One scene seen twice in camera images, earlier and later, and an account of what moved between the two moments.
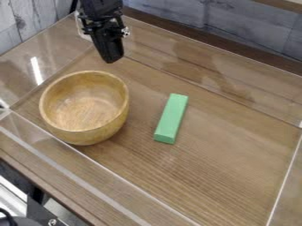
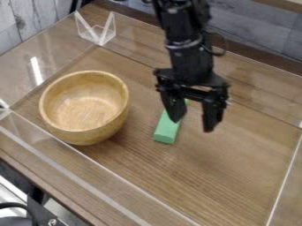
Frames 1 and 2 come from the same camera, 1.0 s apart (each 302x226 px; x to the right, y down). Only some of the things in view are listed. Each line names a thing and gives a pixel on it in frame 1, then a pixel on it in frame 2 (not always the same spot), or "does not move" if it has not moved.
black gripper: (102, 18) -> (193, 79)
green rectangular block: (169, 125) does not move
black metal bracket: (39, 214) does not move
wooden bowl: (85, 105) does not move
